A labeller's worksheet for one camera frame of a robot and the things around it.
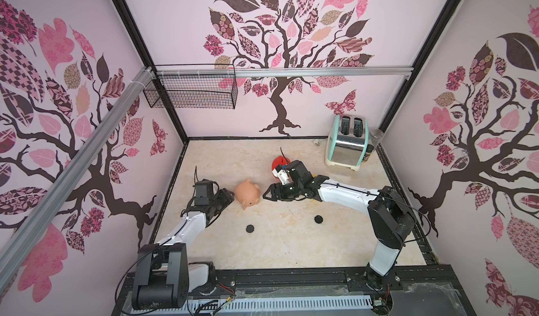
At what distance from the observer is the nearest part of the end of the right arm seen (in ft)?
2.16

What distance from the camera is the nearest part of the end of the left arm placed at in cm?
66

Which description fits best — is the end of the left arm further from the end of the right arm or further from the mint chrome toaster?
the mint chrome toaster
